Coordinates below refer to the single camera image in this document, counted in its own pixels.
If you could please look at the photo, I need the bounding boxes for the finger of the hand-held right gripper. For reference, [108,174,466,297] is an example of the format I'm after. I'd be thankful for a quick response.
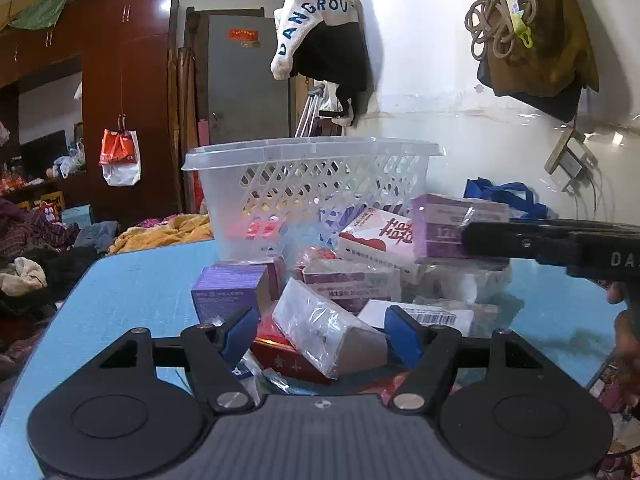
[461,221,575,264]
[510,217,640,235]

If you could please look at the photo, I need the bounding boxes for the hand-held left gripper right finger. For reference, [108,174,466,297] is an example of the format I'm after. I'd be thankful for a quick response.
[385,305,553,414]

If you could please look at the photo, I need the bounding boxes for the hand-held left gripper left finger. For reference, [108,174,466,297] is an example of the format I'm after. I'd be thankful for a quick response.
[89,306,260,415]

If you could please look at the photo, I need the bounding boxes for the purple cube box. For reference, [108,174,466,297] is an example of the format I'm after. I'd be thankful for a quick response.
[191,262,273,326]

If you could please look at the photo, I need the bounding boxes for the purple and white box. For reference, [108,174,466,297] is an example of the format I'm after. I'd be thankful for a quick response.
[411,193,511,265]
[301,258,402,313]

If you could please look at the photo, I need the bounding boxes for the plastic-wrapped white box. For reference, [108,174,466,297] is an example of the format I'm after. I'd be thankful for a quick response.
[271,279,390,380]

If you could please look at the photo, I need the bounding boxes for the clear plastic basket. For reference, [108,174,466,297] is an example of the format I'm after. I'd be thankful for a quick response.
[181,136,443,266]

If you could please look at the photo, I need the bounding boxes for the person's right hand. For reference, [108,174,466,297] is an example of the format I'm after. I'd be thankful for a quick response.
[606,281,640,363]

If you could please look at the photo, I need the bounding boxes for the blue fabric bag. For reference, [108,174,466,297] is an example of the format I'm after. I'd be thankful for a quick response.
[463,177,552,221]

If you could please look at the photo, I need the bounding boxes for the crumpled clear plastic bag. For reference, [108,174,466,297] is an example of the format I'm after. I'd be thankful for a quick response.
[415,260,513,311]

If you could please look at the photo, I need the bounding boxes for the white box with barcode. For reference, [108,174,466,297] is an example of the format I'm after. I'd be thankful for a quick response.
[357,299,475,337]

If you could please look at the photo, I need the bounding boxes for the red box with stars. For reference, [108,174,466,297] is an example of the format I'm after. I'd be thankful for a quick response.
[250,317,333,386]

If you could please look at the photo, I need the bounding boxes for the red and white box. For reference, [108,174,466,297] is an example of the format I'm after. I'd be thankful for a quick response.
[338,207,418,267]

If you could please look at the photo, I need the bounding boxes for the yellow floral blanket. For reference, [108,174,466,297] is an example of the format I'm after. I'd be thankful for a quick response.
[108,213,215,256]

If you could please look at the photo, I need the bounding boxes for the brown hanging bag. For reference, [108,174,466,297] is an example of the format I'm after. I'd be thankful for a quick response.
[476,0,601,123]

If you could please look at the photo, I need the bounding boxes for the light blue carton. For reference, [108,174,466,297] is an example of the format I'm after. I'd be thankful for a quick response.
[61,205,94,229]

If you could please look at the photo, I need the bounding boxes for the red and white plastic bag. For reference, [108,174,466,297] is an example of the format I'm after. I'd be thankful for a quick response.
[98,129,142,187]

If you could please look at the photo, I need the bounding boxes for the beige cloth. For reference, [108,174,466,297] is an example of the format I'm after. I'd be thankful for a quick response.
[0,256,47,297]

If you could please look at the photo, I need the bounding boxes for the pile of dark clothes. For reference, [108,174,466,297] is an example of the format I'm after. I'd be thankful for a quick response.
[0,197,118,361]

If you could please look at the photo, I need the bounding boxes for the leaning wooden boards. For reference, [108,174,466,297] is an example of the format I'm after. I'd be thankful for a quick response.
[167,7,202,211]

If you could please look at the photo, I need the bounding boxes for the metal crutches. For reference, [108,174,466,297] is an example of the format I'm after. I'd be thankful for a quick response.
[294,85,327,139]

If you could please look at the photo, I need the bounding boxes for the grey door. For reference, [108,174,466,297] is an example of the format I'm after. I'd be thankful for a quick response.
[206,14,292,147]

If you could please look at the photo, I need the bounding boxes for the white and black hanging jacket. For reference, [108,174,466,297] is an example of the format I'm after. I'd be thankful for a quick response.
[270,0,374,128]

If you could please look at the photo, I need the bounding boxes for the black television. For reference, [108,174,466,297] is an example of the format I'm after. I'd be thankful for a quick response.
[20,130,69,181]

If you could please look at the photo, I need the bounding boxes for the brown wooden wardrobe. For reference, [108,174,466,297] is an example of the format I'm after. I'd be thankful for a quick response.
[0,0,182,226]

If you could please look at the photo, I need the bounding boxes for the green cloth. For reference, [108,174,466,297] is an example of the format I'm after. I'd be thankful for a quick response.
[9,0,77,31]

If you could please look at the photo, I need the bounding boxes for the wall power strip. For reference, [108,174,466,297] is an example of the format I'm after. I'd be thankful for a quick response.
[544,127,599,194]

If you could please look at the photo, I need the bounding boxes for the beige coiled rope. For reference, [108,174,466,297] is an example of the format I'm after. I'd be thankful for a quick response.
[465,0,541,61]

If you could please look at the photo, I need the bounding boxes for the yellow-green lanyard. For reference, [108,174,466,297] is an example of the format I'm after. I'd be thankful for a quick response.
[492,0,534,49]

